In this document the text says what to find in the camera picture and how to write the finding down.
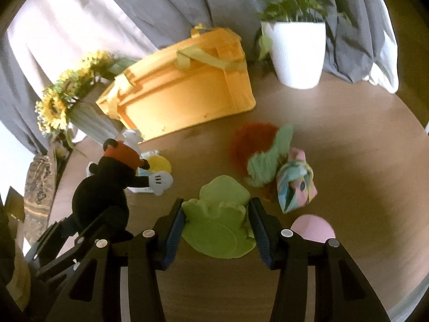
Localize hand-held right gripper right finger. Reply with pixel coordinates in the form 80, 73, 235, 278
247, 197, 391, 322

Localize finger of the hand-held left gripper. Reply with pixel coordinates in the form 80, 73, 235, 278
35, 206, 131, 282
23, 216, 79, 265

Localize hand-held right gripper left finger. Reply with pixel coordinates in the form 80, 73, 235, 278
47, 198, 187, 322

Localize lime green plush toy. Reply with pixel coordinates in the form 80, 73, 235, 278
181, 175, 257, 259

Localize black mouse plush toy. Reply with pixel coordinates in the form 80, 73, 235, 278
62, 131, 175, 242

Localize pink plush toy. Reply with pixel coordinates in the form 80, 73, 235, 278
290, 214, 336, 245

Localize pastel multicolour plush toy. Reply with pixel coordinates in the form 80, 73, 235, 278
275, 148, 318, 214

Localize yellow and white plush toy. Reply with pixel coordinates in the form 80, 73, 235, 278
87, 149, 173, 195

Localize red furry plush green leaves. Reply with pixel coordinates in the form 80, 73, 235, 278
230, 122, 294, 202

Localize orange plastic crate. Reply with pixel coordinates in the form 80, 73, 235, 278
95, 23, 257, 141

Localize brown cardboard box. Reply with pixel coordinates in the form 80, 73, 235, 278
0, 186, 25, 222

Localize brown patterned cloth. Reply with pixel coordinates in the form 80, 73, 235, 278
23, 144, 72, 239

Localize grey ribbed vase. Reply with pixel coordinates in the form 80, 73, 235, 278
69, 84, 130, 146

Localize sunflower bouquet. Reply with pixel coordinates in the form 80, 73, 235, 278
35, 50, 135, 138

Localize grey curtain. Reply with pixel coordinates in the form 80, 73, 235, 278
0, 37, 51, 155
84, 0, 376, 84

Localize white ribbed plant pot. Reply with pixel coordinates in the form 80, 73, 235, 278
261, 21, 326, 90

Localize beige curtain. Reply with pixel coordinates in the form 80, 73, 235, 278
7, 0, 161, 84

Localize white curtain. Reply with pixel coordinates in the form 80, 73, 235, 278
362, 0, 399, 94

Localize green leafy plant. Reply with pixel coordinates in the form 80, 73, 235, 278
255, 0, 352, 61

